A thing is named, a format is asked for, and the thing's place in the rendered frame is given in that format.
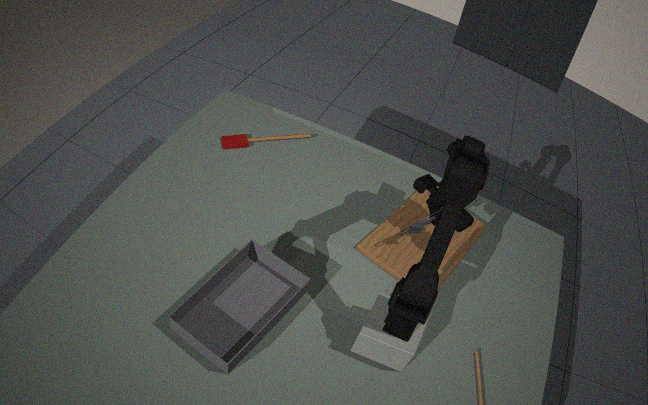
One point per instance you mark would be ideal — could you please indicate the wooden board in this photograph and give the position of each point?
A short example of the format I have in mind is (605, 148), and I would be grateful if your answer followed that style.
(397, 254)

